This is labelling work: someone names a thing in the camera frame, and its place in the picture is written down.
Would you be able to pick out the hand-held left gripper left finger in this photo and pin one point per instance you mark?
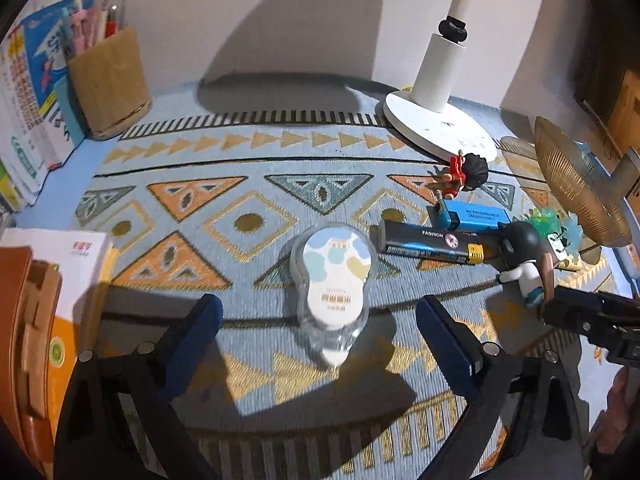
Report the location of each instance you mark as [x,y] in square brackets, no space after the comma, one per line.
[192,342]

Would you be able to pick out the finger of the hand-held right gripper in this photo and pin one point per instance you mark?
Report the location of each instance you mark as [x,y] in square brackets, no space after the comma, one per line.
[590,297]
[575,320]

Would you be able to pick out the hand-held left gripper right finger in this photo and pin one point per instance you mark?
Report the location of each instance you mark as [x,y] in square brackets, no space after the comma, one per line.
[445,347]

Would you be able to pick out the black and white figurine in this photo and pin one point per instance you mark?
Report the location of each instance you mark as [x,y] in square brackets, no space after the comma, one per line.
[522,245]

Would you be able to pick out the black battery-shaped lighter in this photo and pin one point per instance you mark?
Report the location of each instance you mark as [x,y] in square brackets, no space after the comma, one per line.
[425,245]

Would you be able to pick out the amber ribbed glass bowl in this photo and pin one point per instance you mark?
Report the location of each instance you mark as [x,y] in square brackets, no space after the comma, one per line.
[575,175]

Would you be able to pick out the white correction tape dispenser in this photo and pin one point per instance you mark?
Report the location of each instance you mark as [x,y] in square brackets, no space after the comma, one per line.
[332,280]

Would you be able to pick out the person's right hand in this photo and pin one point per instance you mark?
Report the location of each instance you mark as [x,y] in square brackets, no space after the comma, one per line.
[625,400]

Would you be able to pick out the light green rubber toy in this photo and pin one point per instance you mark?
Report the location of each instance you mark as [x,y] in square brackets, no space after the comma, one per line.
[571,232]

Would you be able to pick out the teal rubber toy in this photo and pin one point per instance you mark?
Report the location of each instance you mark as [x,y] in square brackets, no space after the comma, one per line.
[542,219]

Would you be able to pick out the grey stand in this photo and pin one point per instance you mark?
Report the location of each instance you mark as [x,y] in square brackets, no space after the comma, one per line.
[627,175]

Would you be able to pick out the white and orange box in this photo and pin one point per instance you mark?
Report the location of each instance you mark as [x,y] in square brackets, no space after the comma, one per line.
[80,280]

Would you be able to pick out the blue lighter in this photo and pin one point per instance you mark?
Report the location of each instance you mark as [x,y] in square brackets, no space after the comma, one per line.
[475,216]

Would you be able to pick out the blue patterned mat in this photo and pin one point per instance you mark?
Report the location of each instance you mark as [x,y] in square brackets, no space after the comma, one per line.
[250,180]

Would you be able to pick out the red black-haired figurine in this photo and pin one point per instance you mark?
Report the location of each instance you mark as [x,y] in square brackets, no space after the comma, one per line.
[472,170]

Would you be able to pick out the cardboard box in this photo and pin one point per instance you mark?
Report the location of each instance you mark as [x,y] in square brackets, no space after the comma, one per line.
[622,105]

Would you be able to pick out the brown pen holder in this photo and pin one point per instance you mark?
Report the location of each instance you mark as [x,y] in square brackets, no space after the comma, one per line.
[107,85]

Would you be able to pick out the bunch of pens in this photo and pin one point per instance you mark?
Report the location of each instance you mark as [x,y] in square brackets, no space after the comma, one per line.
[107,22]

